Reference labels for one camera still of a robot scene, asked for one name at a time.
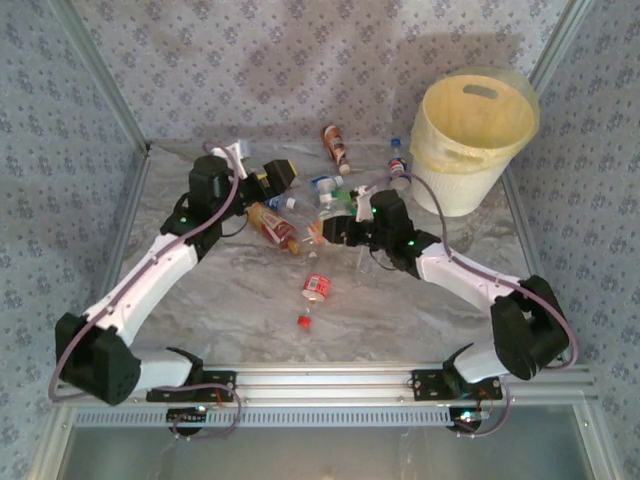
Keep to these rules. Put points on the controller board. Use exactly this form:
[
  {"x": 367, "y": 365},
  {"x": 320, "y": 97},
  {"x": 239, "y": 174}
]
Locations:
[
  {"x": 185, "y": 415},
  {"x": 467, "y": 416}
]

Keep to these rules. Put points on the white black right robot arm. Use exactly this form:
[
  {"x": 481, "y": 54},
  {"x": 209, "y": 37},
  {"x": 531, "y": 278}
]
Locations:
[{"x": 460, "y": 275}]

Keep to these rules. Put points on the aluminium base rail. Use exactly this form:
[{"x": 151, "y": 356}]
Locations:
[{"x": 325, "y": 382}]

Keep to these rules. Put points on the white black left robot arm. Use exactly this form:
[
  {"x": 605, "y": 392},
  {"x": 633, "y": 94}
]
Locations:
[{"x": 150, "y": 270}]

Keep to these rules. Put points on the clear cola bottle blue cap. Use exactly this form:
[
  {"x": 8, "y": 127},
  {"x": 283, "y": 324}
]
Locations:
[{"x": 397, "y": 167}]

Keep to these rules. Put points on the aluminium corner post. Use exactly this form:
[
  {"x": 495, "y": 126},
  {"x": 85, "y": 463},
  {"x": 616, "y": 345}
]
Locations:
[
  {"x": 560, "y": 40},
  {"x": 100, "y": 80}
]

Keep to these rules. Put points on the grey metal panel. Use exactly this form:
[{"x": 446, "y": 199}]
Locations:
[{"x": 325, "y": 452}]

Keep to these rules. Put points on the orange white plastic bottle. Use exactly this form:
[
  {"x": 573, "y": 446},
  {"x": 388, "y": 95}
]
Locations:
[{"x": 315, "y": 232}]

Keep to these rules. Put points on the clear bottle red label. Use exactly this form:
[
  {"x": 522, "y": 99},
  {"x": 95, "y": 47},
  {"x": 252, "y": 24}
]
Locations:
[{"x": 316, "y": 287}]

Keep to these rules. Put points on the right controller board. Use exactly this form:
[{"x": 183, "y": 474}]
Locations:
[{"x": 467, "y": 416}]

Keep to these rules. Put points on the amber tea bottle red label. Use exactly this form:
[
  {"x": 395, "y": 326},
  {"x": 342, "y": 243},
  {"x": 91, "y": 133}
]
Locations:
[{"x": 272, "y": 226}]

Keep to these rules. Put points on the clear bottle large blue label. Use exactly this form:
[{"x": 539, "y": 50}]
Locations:
[{"x": 322, "y": 182}]

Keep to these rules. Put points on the left controller board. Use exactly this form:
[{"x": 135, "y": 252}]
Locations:
[{"x": 185, "y": 415}]

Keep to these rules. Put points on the small bottle blue label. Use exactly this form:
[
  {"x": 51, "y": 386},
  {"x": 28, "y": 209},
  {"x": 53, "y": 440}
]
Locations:
[{"x": 280, "y": 201}]

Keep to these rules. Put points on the cream plastic bin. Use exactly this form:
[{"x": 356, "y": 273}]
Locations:
[{"x": 450, "y": 192}]

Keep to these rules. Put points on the green plastic bottle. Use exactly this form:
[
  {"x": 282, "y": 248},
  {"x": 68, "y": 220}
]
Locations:
[{"x": 342, "y": 199}]

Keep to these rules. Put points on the brown bottle white cap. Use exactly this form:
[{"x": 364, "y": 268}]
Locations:
[{"x": 334, "y": 145}]

